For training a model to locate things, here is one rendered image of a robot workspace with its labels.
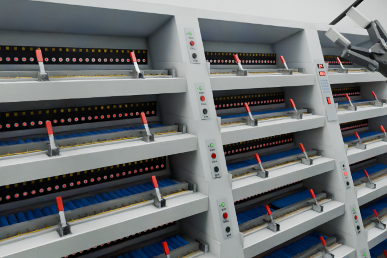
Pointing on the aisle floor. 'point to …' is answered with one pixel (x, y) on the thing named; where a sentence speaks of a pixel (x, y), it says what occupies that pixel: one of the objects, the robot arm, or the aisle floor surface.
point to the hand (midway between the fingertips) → (341, 22)
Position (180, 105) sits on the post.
